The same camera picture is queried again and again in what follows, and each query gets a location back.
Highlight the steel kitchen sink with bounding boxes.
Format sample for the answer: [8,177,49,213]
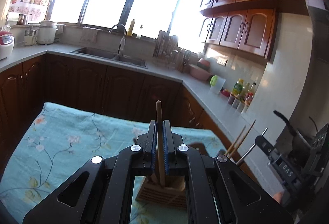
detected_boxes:
[71,47,147,68]

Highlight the dish drying rack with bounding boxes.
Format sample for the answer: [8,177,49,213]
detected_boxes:
[152,30,191,73]

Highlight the small blender jar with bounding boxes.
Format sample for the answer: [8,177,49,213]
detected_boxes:
[24,27,37,46]

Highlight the teal floral tablecloth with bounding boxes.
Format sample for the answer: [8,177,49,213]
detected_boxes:
[0,101,227,224]

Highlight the white cup green handle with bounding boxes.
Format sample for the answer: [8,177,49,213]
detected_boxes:
[210,75,226,95]

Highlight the green cap bottle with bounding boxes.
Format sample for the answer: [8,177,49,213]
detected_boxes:
[231,79,244,96]

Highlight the lower wooden base cabinets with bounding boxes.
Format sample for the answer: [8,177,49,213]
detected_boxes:
[1,53,231,167]

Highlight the chrome sink faucet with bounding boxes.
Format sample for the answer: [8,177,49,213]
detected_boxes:
[108,23,128,55]

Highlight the wooden utensil holder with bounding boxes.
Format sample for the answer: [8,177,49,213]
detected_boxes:
[135,176,187,210]

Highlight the black frying pan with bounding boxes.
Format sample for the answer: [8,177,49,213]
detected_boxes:
[273,110,315,159]

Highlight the person right hand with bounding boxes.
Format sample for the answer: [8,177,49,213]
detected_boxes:
[273,191,284,204]

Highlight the white red rice cooker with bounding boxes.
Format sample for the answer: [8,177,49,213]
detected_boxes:
[0,31,15,60]

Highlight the wall power socket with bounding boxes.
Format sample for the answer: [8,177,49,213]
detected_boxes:
[217,57,227,66]

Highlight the steel chopstick group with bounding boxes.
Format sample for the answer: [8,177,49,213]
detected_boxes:
[236,128,268,166]

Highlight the pink basin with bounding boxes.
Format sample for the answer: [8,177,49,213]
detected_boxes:
[189,58,211,81]

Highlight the steel range hood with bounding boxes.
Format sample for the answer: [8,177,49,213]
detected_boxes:
[305,0,329,63]

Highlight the white slow cooker pot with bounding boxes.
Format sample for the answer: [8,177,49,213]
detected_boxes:
[37,20,57,45]

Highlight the yellow dish soap bottle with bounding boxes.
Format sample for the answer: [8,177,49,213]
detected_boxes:
[127,19,135,36]

